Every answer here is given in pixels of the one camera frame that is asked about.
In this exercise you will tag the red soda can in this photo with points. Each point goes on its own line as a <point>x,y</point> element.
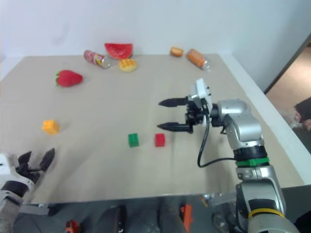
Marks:
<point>96,59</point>

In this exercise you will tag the metal table bracket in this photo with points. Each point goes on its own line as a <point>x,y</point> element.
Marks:
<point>218,199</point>

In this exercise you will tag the yellow toy pineapple bun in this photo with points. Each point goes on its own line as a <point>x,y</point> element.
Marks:
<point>127,65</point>

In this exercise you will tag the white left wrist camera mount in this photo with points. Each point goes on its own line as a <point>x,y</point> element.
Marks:
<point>5,165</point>

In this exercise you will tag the red toy watermelon slice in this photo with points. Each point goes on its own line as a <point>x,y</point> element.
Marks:
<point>118,50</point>

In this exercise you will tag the small brown toy bread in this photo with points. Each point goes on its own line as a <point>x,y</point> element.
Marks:
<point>176,51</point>

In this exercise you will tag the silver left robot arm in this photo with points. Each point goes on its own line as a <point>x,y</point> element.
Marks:
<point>9,201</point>

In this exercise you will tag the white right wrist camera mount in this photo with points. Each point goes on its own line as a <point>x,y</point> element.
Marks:
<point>202,89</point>

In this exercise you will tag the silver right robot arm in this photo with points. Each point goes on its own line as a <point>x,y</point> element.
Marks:
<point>245,126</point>

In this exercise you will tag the red cube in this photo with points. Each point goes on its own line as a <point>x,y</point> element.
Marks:
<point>160,140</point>

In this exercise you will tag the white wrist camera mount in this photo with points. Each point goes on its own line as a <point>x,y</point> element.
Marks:
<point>202,89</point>
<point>5,165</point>

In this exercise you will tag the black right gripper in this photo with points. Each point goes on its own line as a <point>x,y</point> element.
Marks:
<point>194,114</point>

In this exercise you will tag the dark brown background object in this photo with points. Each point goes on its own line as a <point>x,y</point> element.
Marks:
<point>303,111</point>

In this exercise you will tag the orange and black tool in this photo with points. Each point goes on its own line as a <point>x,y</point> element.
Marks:
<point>72,225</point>

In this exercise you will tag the yellow cube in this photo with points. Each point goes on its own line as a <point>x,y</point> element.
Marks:
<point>50,127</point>

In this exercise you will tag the green cube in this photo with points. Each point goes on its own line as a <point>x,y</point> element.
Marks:
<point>133,140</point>

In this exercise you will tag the orange clamp under table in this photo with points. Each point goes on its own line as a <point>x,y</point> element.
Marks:
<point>187,217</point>

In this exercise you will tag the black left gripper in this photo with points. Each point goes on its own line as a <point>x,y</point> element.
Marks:
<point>29,170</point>

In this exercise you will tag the red toy strawberry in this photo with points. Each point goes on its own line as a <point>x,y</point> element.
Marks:
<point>69,78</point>

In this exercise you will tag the orange soda can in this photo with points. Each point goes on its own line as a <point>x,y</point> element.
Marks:
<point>198,59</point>

